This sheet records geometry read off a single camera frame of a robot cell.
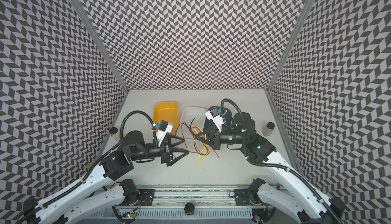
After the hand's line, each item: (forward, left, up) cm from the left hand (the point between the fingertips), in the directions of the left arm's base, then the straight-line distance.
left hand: (184, 148), depth 58 cm
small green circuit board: (-20, +25, -25) cm, 40 cm away
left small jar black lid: (+17, +43, -19) cm, 50 cm away
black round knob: (-18, -1, -20) cm, 27 cm away
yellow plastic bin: (+37, +17, -25) cm, 47 cm away
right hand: (+3, -5, +3) cm, 7 cm away
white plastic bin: (+33, +4, -25) cm, 42 cm away
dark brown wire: (+6, -2, +4) cm, 8 cm away
